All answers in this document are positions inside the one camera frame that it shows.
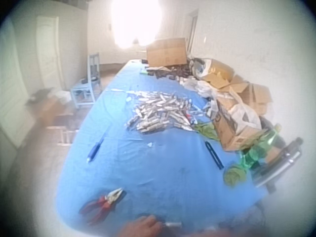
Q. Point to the person's left hand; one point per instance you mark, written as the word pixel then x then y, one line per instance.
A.
pixel 139 226

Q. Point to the person's right hand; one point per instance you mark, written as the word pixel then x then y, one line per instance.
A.
pixel 212 233

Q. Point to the person's left fingers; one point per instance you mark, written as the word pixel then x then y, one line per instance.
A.
pixel 155 222

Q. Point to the silver folding knife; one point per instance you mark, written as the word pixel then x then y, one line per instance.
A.
pixel 172 224

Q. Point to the blue table cloth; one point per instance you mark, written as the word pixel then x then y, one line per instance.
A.
pixel 158 158

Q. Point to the small white scrap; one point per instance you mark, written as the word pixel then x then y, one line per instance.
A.
pixel 150 145

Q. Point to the crumpled green cloth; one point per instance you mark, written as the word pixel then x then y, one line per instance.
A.
pixel 234 174

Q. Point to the green rag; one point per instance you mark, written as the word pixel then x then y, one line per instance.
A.
pixel 207 129

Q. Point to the pile of silver folding knives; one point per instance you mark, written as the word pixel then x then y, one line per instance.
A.
pixel 160 112

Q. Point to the small white part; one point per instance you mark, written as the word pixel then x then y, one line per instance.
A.
pixel 128 99

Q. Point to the green plastic bottle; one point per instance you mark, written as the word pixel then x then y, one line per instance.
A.
pixel 262 145

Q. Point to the steel thermos flask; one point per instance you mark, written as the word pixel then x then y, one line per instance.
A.
pixel 280 165

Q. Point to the white plastic bag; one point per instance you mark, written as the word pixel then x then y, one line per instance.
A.
pixel 198 86

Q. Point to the heap of cardboard boxes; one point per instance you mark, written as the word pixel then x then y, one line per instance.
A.
pixel 238 103

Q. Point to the light blue wooden chair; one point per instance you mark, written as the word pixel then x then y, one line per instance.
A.
pixel 87 81

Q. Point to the large open cardboard box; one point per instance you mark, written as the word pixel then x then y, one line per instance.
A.
pixel 166 52

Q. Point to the white door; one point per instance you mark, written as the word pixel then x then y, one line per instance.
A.
pixel 48 53

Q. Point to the wooden frame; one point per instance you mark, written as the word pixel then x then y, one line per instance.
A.
pixel 61 135

